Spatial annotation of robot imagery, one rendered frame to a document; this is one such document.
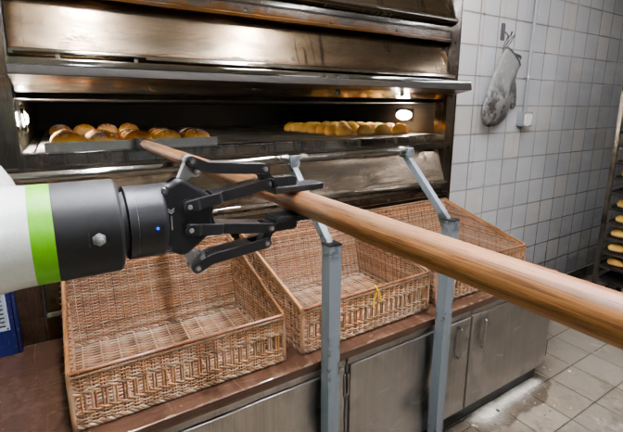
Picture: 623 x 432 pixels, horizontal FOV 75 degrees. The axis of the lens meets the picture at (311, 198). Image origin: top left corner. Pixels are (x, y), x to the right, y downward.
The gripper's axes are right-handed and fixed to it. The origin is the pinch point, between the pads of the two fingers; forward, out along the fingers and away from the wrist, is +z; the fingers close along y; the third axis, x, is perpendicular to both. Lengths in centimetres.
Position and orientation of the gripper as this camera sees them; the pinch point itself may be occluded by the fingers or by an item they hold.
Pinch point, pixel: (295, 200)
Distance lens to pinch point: 52.1
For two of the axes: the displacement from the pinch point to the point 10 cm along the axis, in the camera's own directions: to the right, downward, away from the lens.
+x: 5.4, 1.8, -8.2
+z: 8.4, -1.1, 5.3
